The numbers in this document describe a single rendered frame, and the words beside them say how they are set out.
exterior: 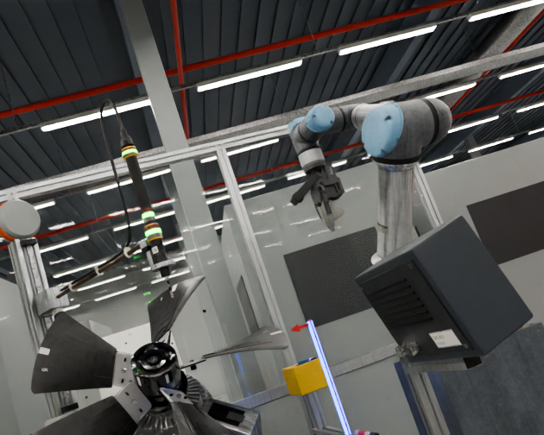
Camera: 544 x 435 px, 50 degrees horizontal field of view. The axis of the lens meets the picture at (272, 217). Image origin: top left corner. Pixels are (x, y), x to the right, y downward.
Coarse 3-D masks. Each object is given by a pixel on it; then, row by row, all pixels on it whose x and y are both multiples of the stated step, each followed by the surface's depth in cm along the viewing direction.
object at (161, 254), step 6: (120, 132) 169; (126, 132) 170; (120, 138) 169; (126, 138) 168; (126, 144) 171; (132, 144) 170; (156, 240) 161; (156, 246) 161; (162, 246) 162; (156, 252) 161; (162, 252) 161; (156, 258) 161; (162, 258) 161; (162, 270) 160; (168, 270) 161; (162, 276) 160
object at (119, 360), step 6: (120, 354) 156; (126, 354) 155; (132, 354) 155; (120, 360) 156; (126, 360) 155; (114, 366) 156; (120, 366) 155; (126, 366) 155; (114, 372) 156; (120, 372) 155; (126, 372) 155; (114, 378) 156; (120, 378) 155; (126, 378) 155; (132, 378) 154; (114, 384) 155; (120, 384) 155
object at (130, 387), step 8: (128, 384) 147; (120, 392) 145; (128, 392) 147; (136, 392) 148; (120, 400) 145; (128, 400) 146; (136, 400) 147; (144, 400) 149; (128, 408) 145; (136, 408) 147; (144, 408) 148; (136, 416) 146
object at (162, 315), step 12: (204, 276) 177; (180, 288) 177; (192, 288) 173; (156, 300) 182; (168, 300) 176; (180, 300) 170; (156, 312) 177; (168, 312) 169; (156, 324) 172; (168, 324) 164; (156, 336) 166
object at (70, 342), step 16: (64, 320) 163; (48, 336) 162; (64, 336) 161; (80, 336) 159; (96, 336) 158; (64, 352) 159; (80, 352) 158; (96, 352) 157; (112, 352) 156; (64, 368) 158; (80, 368) 157; (96, 368) 156; (112, 368) 155; (32, 384) 157; (48, 384) 157; (64, 384) 157; (80, 384) 156; (96, 384) 156
